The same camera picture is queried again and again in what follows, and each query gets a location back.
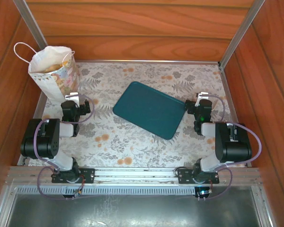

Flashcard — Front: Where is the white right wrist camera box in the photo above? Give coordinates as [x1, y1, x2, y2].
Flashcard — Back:
[195, 92, 209, 106]

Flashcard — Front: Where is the teal plastic tray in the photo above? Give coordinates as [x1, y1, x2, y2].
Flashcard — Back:
[113, 81, 188, 140]

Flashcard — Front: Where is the floral table mat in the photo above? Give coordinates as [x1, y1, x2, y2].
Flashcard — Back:
[18, 61, 251, 167]

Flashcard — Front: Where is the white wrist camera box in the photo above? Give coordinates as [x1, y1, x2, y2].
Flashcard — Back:
[65, 92, 80, 105]
[195, 92, 209, 106]

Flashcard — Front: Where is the white slotted cable duct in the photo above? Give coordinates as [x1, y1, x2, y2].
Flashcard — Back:
[14, 185, 201, 196]

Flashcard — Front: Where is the grey metal panel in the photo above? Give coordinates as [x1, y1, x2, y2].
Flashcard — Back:
[8, 189, 261, 227]

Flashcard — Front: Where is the aluminium frame post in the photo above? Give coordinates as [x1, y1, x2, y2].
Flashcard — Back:
[218, 0, 266, 69]
[13, 0, 48, 49]

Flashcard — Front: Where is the aluminium mounting rail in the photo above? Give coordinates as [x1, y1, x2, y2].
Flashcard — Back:
[6, 166, 261, 187]

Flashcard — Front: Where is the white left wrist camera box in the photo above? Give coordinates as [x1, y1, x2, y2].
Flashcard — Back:
[65, 92, 80, 105]

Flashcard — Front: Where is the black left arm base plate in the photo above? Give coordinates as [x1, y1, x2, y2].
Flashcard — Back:
[51, 167, 95, 184]

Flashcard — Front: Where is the animal print paper bag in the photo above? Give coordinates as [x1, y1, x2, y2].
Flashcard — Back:
[13, 42, 81, 104]

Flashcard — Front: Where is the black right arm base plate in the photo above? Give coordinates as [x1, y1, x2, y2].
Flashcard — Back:
[177, 167, 220, 184]

